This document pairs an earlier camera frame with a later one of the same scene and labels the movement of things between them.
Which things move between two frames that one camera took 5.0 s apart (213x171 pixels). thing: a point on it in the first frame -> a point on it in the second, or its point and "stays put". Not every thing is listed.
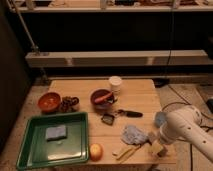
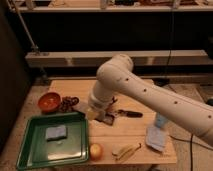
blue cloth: x=133 y=135 -> x=155 y=138
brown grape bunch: x=69 y=104 stays put
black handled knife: x=135 y=114 stays put
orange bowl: x=49 y=101 stays put
